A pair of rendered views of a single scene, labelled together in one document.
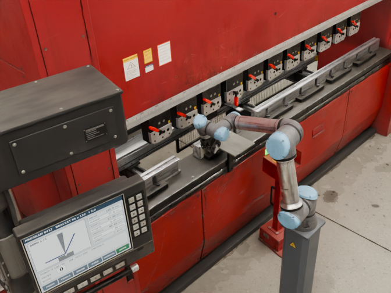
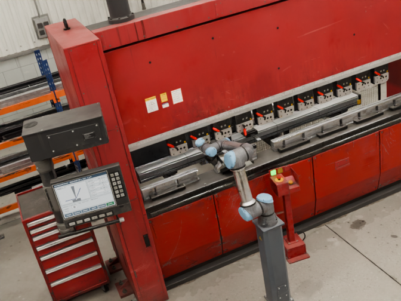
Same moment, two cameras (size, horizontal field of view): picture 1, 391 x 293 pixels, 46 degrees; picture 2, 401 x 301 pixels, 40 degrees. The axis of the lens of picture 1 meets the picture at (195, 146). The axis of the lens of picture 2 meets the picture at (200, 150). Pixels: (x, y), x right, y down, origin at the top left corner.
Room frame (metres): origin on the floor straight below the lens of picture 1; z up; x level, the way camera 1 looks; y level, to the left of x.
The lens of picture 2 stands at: (-1.36, -1.57, 3.19)
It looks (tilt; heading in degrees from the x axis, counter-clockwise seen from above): 27 degrees down; 24
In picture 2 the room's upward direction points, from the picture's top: 11 degrees counter-clockwise
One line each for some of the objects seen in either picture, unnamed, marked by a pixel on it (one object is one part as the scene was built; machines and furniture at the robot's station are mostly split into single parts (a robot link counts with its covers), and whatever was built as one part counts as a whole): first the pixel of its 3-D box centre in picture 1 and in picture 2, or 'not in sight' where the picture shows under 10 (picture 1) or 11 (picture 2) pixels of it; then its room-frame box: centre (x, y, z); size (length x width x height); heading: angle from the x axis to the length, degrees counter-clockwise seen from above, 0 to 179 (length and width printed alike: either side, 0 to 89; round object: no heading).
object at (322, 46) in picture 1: (321, 38); (342, 85); (3.24, -0.98, 1.26); 0.15 x 0.09 x 0.17; 132
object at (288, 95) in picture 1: (323, 75); (351, 116); (3.30, -1.04, 0.92); 1.67 x 0.06 x 0.10; 132
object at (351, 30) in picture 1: (350, 22); (378, 73); (3.51, -1.27, 1.26); 0.15 x 0.09 x 0.17; 132
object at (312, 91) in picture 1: (309, 92); (332, 131); (3.09, -0.89, 0.89); 0.30 x 0.05 x 0.03; 132
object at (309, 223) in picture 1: (304, 215); (267, 216); (1.84, -0.56, 0.82); 0.15 x 0.15 x 0.10
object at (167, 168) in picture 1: (145, 182); (170, 183); (2.09, 0.30, 0.92); 0.50 x 0.06 x 0.10; 132
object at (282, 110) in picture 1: (277, 113); (293, 144); (2.82, -0.59, 0.89); 0.30 x 0.05 x 0.03; 132
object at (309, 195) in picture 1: (305, 199); (264, 203); (1.84, -0.56, 0.94); 0.13 x 0.12 x 0.14; 140
